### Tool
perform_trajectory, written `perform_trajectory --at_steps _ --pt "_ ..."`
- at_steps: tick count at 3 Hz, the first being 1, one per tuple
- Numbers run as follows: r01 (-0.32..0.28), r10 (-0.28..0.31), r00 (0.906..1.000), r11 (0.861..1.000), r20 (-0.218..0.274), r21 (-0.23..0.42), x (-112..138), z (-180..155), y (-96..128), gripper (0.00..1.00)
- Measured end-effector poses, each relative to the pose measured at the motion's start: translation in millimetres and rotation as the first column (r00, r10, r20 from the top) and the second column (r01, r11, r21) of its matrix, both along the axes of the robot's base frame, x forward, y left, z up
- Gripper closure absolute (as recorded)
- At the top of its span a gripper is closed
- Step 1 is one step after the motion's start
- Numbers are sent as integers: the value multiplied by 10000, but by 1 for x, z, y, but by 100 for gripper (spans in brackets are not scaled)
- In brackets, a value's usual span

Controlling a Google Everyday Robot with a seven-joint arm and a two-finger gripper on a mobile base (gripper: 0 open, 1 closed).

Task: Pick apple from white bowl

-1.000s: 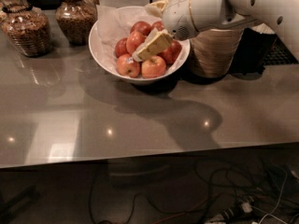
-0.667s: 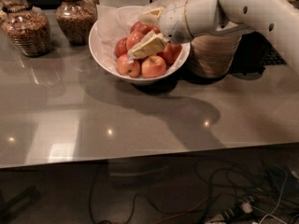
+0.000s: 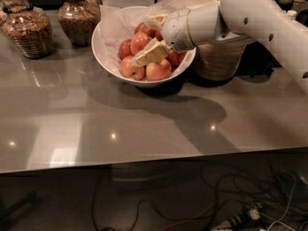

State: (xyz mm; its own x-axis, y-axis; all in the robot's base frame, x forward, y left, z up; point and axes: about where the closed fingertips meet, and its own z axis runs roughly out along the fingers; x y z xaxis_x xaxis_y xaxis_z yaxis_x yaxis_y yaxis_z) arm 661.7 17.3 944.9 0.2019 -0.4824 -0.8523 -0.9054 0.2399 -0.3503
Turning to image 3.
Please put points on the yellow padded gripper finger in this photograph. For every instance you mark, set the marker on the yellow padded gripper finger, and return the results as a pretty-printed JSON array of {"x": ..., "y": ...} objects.
[
  {"x": 155, "y": 22},
  {"x": 153, "y": 52}
]

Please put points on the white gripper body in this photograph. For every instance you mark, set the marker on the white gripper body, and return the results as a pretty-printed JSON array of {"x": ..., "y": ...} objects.
[{"x": 176, "y": 29}]

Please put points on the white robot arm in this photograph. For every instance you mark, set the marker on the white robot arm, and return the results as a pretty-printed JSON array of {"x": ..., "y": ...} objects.
[{"x": 232, "y": 21}]

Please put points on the red apple back right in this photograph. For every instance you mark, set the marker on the red apple back right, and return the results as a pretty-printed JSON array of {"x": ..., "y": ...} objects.
[{"x": 158, "y": 35}]

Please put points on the red apple back left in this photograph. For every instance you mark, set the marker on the red apple back left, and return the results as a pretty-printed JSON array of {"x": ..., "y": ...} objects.
[{"x": 144, "y": 29}]

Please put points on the red apple top centre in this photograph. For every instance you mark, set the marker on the red apple top centre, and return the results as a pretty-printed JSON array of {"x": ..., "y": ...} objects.
[{"x": 138, "y": 42}]

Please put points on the yellow red apple front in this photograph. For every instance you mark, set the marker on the yellow red apple front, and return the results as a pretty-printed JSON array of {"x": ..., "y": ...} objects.
[{"x": 158, "y": 72}]

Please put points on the apple with sticker front left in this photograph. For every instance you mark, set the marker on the apple with sticker front left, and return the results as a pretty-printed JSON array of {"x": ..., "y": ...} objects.
[{"x": 130, "y": 71}]

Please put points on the white ceramic bowl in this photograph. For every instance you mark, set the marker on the white ceramic bowl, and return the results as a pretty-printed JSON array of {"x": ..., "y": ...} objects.
[{"x": 148, "y": 84}]

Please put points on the white paper liner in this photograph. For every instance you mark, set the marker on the white paper liner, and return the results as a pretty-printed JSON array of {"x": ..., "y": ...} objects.
[{"x": 117, "y": 25}]

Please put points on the front stack of paper bowls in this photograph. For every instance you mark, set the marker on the front stack of paper bowls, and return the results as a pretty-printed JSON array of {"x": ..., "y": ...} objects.
[{"x": 217, "y": 62}]

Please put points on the glass jar of granola centre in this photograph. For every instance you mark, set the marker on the glass jar of granola centre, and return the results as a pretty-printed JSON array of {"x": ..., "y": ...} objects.
[{"x": 78, "y": 19}]

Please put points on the glass jar of granola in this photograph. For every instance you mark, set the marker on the glass jar of granola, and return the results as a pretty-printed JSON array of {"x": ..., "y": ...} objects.
[
  {"x": 27, "y": 28},
  {"x": 78, "y": 19}
]

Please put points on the black condiment organizer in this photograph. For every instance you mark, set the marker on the black condiment organizer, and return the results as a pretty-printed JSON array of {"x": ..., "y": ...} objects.
[{"x": 256, "y": 61}]

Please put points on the dark bottle with cap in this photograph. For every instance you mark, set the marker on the dark bottle with cap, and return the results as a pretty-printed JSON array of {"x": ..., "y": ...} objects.
[{"x": 285, "y": 5}]

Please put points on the glass jar of granola left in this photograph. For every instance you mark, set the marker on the glass jar of granola left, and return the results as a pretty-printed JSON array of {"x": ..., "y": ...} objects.
[{"x": 27, "y": 28}]

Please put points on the power strip on floor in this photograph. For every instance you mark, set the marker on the power strip on floor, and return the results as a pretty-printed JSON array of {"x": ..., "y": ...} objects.
[{"x": 245, "y": 216}]

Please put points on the black chair base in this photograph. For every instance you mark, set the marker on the black chair base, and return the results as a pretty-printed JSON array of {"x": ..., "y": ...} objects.
[{"x": 10, "y": 216}]

